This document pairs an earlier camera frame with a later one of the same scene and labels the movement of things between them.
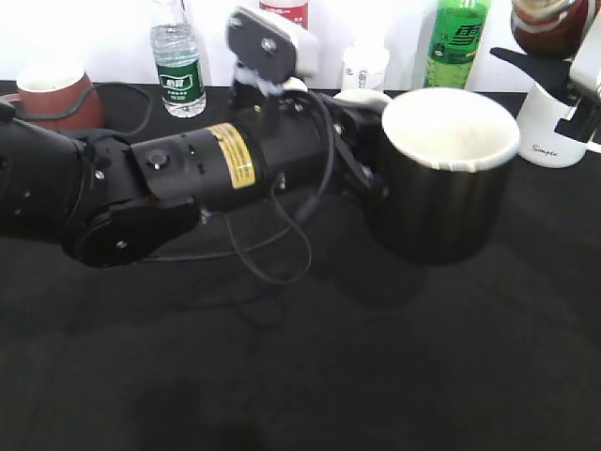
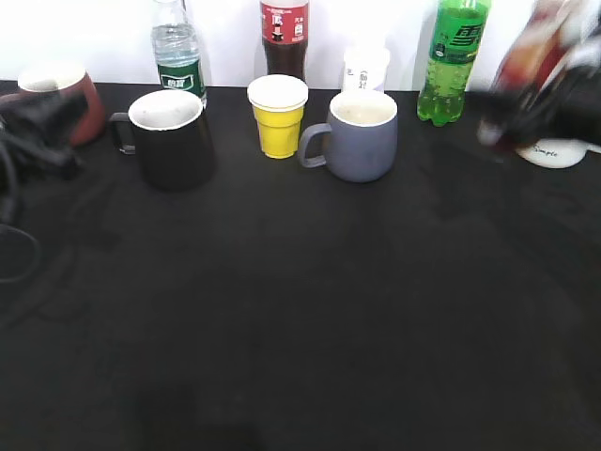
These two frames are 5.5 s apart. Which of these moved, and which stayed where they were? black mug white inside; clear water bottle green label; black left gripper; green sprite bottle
Moved: black mug white inside; black left gripper
Stayed: clear water bottle green label; green sprite bottle
